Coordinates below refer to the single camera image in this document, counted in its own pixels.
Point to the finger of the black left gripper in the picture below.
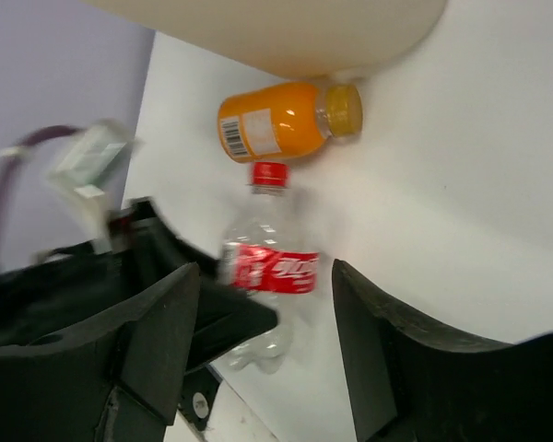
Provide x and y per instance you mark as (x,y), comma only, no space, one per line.
(226,317)

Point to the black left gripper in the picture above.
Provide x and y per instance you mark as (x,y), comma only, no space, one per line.
(75,283)

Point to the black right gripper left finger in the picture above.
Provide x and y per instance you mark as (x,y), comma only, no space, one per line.
(115,376)

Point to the cream plastic bin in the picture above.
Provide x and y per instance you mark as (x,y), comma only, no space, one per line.
(291,38)

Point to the red cap clear bottle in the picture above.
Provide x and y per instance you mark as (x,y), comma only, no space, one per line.
(265,253)

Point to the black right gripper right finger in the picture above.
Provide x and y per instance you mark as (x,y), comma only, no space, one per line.
(411,377)

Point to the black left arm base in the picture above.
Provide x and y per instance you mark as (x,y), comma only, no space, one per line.
(199,391)

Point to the orange juice bottle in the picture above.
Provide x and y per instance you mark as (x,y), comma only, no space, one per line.
(288,120)

